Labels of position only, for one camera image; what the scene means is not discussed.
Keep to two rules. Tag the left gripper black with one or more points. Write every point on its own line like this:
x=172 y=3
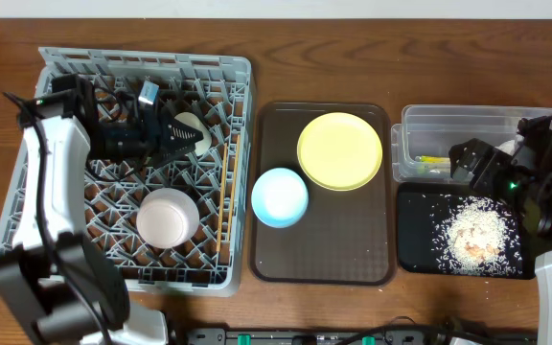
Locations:
x=149 y=135

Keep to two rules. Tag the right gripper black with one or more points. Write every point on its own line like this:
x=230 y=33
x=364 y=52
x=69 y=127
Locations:
x=494 y=161

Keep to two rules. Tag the white upturned cup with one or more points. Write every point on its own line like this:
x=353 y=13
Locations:
x=191 y=120

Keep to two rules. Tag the wooden chopstick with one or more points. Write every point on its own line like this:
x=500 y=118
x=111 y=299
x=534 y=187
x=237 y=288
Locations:
x=222 y=191
x=234 y=183

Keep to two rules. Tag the green snack wrapper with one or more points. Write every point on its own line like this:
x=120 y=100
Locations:
x=432 y=159

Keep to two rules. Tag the white bowl with food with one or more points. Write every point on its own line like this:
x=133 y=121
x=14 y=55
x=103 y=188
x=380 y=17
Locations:
x=167 y=218

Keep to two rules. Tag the light blue saucer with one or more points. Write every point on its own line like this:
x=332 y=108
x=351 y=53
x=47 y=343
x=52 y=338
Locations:
x=279 y=198

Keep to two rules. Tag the yellow-green plate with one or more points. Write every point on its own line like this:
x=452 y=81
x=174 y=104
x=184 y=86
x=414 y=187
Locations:
x=339 y=151

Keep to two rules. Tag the white tissue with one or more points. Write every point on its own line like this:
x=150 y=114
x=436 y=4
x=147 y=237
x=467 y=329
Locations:
x=509 y=147

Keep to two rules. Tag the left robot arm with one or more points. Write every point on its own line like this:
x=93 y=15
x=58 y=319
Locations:
x=57 y=283

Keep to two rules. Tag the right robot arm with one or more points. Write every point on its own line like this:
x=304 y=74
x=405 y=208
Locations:
x=522 y=180

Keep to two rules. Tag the spilled rice food waste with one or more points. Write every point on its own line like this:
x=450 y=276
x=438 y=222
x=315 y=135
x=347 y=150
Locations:
x=477 y=237

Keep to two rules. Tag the black plastic waste tray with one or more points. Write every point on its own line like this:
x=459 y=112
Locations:
x=415 y=230

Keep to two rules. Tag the clear plastic bin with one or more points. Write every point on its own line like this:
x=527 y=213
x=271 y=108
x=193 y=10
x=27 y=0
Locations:
x=432 y=129

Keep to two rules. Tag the grey plastic dish rack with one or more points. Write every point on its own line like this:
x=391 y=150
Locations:
x=219 y=90

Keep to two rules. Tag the brown plastic serving tray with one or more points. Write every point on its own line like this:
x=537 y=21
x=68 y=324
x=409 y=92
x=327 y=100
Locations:
x=344 y=238

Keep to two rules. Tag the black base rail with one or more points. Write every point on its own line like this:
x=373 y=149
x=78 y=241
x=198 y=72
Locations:
x=405 y=335

